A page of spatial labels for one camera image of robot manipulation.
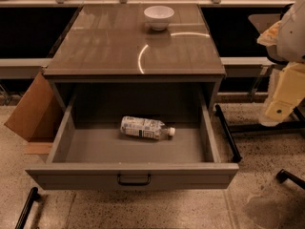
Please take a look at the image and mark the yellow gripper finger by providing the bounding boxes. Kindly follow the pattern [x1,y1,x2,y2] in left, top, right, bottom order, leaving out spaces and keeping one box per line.
[256,21,280,47]
[264,62,305,123]

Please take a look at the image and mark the clear plastic bottle white label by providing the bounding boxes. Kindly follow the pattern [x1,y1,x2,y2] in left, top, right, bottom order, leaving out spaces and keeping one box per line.
[120,116,175,140]

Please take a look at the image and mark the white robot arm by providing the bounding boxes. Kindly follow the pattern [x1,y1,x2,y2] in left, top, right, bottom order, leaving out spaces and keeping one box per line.
[257,0,305,127]

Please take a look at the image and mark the grey open top drawer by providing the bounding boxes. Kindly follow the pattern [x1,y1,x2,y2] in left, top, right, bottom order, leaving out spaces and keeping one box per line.
[26,88,238,190]

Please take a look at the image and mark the grey cabinet with glossy top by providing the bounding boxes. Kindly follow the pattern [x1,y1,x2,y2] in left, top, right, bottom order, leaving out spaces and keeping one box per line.
[44,4,226,108]

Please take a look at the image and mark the black metal stand base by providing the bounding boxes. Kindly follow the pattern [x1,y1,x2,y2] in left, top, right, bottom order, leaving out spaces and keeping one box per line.
[215,104,305,162]

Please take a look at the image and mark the black foot lower right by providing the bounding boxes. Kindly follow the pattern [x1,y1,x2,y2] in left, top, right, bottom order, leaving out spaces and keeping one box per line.
[275,169,305,189]

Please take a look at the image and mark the white ceramic bowl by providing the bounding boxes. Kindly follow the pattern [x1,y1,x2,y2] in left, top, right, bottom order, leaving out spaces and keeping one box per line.
[144,6,174,31]

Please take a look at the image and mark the brown cardboard box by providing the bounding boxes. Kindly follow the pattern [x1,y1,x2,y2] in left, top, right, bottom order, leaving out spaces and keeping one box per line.
[5,73,63,142]

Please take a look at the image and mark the black bar lower left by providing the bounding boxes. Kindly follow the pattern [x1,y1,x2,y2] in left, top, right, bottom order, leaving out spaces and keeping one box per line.
[15,187,40,229]

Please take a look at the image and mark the black drawer handle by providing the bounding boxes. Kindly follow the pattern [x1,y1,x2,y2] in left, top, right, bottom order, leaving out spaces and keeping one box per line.
[117,175,151,186]

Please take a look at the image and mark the grey rail left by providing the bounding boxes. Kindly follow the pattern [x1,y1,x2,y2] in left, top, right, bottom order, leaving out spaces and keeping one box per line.
[0,58,51,79]

